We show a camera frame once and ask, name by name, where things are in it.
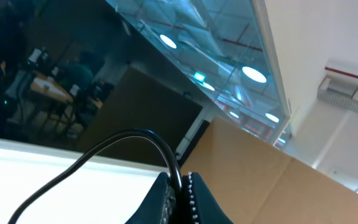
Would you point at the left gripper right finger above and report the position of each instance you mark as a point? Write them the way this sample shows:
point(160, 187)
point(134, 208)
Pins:
point(199, 205)

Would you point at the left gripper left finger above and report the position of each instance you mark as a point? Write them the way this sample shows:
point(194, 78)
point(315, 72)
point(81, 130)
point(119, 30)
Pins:
point(158, 205)

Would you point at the cardboard panel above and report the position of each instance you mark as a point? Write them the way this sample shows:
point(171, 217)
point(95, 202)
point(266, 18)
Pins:
point(253, 182)

